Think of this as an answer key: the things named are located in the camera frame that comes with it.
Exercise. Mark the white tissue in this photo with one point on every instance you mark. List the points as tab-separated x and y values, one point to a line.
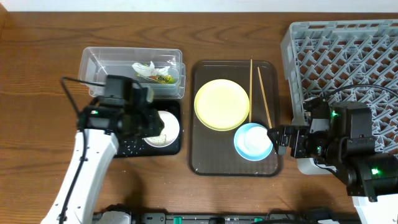
149	70

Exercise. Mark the black waste tray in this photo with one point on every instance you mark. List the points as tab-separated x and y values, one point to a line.
172	106

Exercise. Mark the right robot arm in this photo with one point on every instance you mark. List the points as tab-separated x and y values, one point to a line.
339	139

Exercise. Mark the green orange snack wrapper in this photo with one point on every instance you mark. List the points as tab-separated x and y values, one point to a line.
162	79

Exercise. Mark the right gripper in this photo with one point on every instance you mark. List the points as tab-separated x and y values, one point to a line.
286	141

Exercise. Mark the clear plastic bin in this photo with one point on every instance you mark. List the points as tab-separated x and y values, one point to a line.
99	62

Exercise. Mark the white cup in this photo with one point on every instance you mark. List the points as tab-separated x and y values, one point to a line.
256	141

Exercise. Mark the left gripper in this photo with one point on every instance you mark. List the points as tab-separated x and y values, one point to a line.
154	125

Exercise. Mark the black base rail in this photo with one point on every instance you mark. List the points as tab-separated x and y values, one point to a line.
272	217

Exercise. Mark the white bowl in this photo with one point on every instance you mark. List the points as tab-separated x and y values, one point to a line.
169	133

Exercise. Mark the yellow plate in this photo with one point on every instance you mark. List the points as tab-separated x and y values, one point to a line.
221	105

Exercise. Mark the spilled rice pile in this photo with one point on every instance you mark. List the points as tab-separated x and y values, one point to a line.
133	146

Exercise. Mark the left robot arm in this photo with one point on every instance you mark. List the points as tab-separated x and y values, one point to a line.
96	144

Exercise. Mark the light blue bowl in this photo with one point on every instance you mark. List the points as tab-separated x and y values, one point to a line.
239	143

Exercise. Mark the grey plastic dishwasher rack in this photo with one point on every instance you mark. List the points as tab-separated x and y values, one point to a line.
347	61

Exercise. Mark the dark brown serving tray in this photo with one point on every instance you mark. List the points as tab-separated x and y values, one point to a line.
212	152

